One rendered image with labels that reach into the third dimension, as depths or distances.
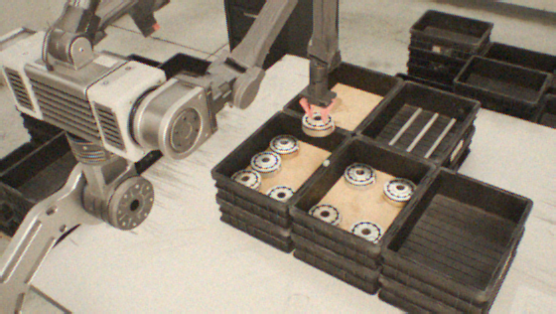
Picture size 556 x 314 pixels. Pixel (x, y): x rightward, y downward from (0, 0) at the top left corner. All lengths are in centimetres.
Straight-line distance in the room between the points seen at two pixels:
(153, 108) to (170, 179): 108
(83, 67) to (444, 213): 113
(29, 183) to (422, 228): 173
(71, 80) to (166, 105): 21
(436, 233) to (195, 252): 76
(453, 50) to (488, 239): 169
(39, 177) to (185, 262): 107
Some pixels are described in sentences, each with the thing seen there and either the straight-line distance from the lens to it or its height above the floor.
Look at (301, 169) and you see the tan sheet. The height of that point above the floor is 83.
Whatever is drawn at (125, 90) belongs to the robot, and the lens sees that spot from 110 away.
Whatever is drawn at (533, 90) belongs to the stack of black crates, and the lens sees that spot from 307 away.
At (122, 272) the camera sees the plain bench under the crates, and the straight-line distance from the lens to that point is 188.
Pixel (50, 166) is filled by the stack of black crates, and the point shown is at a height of 49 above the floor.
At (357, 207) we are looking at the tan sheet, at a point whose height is 83.
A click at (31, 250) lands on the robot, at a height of 113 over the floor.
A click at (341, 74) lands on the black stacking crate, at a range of 231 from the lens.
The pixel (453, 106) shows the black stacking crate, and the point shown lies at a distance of 215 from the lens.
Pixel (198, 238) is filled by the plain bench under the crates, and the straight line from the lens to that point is 191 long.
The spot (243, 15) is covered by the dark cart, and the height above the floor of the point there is 64.
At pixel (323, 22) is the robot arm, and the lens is 153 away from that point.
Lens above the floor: 209
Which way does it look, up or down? 40 degrees down
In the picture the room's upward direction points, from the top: 4 degrees counter-clockwise
